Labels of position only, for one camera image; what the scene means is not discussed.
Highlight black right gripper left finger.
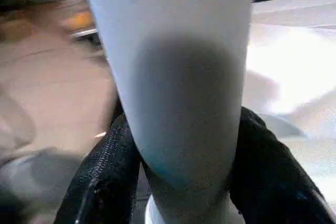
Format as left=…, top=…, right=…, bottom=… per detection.
left=52, top=113, right=142, bottom=224

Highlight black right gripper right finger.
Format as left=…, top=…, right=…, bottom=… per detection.
left=228, top=107, right=336, bottom=224

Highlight white plastic table top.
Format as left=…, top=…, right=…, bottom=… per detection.
left=239, top=0, right=336, bottom=204

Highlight white plastic table leg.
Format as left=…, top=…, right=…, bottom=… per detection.
left=78, top=0, right=258, bottom=224

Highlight white rounded machine part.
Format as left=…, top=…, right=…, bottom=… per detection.
left=0, top=148, right=85, bottom=219

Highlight white basket with yellow item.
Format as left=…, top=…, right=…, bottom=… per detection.
left=60, top=9, right=103, bottom=46

